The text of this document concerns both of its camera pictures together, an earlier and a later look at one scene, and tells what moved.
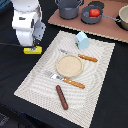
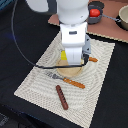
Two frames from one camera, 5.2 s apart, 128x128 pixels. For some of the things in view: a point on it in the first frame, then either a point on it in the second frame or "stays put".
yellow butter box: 37,51 to 63,56
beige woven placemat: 68,80 stays put
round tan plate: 69,66 stays put
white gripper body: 28,27 to 76,42
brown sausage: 61,97 stays put
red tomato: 94,12 stays put
